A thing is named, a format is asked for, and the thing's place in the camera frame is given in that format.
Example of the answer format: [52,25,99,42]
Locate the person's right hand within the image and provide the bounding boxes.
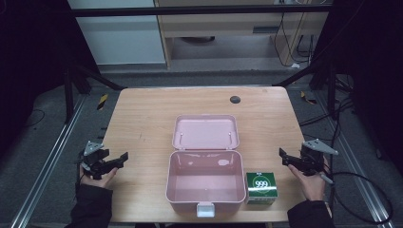
[287,156,331,202]

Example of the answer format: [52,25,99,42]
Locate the aluminium floor rail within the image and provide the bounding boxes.
[313,91,393,228]
[9,94,88,228]

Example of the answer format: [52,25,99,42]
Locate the black hanging cables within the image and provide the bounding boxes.
[273,0,317,68]

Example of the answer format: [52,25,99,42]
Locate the black horizontal bar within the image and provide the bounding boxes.
[69,4,333,18]

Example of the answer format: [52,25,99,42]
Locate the green and white carton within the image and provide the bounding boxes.
[244,171,279,205]

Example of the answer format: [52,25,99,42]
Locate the yellow and black tape strip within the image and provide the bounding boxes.
[299,90,317,105]
[96,93,109,111]

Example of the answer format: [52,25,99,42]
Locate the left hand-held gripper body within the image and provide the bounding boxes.
[78,140,110,181]

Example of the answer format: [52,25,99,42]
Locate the black metal stand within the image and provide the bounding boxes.
[272,56,340,122]
[63,61,126,125]

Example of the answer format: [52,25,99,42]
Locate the person's left hand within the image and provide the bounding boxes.
[78,164,119,190]

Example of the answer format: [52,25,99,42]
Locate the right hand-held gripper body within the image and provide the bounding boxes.
[298,139,339,177]

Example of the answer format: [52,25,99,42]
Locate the light wooden desk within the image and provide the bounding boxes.
[154,0,332,70]

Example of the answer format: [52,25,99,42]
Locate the pink plastic box with lid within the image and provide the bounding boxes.
[164,113,248,219]

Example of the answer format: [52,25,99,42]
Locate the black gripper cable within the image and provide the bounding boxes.
[318,170,394,226]

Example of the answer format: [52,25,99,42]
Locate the black floor cables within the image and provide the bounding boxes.
[298,74,359,143]

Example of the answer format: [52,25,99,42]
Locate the white cabinet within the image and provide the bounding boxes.
[67,0,167,67]

